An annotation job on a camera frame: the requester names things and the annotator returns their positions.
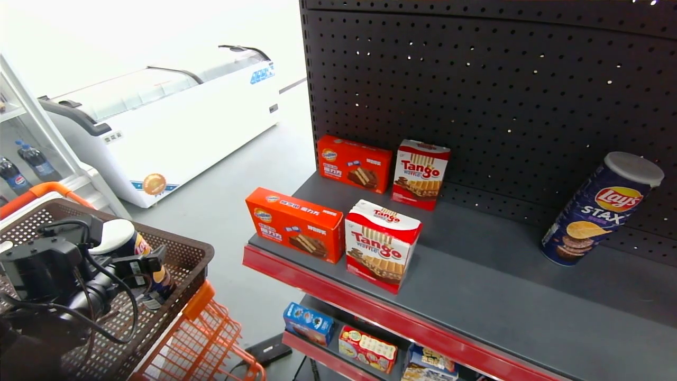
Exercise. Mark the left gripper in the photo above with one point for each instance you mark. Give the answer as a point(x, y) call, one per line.
point(140, 263)

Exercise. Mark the dark blue chips can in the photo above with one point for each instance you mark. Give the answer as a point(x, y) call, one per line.
point(595, 217)
point(113, 235)

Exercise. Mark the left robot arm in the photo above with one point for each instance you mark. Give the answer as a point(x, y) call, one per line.
point(31, 344)

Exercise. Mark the orange shopping cart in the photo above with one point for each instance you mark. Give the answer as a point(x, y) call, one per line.
point(185, 254)

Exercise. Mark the black shop shelf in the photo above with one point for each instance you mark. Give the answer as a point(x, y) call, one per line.
point(502, 296)

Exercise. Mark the blue cookie box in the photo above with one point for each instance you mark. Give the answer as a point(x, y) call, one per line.
point(307, 321)

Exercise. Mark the orange chocolate biscuit box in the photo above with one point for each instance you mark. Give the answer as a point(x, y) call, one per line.
point(285, 219)
point(344, 159)

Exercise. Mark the white chest freezer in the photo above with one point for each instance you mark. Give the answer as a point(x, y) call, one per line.
point(174, 137)

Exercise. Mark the row of bottles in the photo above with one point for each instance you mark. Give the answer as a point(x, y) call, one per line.
point(34, 161)

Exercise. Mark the white display fridge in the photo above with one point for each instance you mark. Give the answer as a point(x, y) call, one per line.
point(39, 127)

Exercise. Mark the red yellow biscuit box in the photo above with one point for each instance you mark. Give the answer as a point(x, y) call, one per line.
point(367, 349)

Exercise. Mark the red white wafer box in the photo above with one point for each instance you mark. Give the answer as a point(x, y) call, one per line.
point(378, 248)
point(420, 172)

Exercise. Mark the blue white snack pack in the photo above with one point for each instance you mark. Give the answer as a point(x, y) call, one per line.
point(428, 365)

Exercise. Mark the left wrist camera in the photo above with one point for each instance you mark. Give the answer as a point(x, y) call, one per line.
point(37, 270)

